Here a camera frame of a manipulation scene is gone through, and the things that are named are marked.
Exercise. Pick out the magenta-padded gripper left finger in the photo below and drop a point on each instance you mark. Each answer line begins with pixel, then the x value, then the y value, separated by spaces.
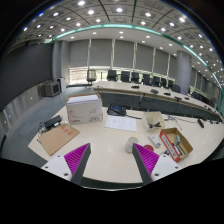
pixel 75 160

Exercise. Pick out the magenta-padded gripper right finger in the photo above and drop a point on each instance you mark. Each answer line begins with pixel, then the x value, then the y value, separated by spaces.
pixel 148 160

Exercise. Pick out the flat round red coaster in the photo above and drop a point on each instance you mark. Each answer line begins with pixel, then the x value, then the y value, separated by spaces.
pixel 149 147

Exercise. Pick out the small white oblong box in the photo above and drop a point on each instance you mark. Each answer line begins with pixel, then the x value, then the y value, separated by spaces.
pixel 154 140

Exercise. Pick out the red-sided open cardboard box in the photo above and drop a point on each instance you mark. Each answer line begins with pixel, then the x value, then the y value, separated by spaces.
pixel 166 141

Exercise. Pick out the brown paper envelope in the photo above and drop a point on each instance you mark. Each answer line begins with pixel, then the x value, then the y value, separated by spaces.
pixel 56 139

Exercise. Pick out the dark marker pens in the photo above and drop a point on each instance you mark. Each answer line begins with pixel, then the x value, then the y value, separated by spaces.
pixel 176 149

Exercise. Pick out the black stapler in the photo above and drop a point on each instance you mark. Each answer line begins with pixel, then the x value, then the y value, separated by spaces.
pixel 155 125

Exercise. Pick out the grey-green board eraser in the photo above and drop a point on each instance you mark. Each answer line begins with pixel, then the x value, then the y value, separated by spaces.
pixel 178 139

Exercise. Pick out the beige open divided box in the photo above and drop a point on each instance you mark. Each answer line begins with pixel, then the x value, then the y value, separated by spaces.
pixel 151 117

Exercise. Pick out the black power adapter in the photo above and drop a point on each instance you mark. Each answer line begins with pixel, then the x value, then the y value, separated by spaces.
pixel 52 122

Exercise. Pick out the white paper sheet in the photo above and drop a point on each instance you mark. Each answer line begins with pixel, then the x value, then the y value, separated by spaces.
pixel 120 123

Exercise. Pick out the large white cardboard carton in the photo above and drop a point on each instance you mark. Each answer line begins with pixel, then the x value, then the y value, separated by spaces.
pixel 83 111

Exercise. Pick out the black table microphone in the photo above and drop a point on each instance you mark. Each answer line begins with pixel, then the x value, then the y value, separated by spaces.
pixel 200 123

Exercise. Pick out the black desk microphones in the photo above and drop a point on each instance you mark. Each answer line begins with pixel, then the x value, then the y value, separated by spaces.
pixel 154 91

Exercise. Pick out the grey boxy monitor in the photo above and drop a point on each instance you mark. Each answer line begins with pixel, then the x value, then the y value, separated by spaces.
pixel 52 89

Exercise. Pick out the row of black office chairs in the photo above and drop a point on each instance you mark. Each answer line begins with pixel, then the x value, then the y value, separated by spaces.
pixel 112 75

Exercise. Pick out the round ceiling lights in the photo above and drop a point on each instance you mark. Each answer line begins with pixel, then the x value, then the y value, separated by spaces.
pixel 119 9

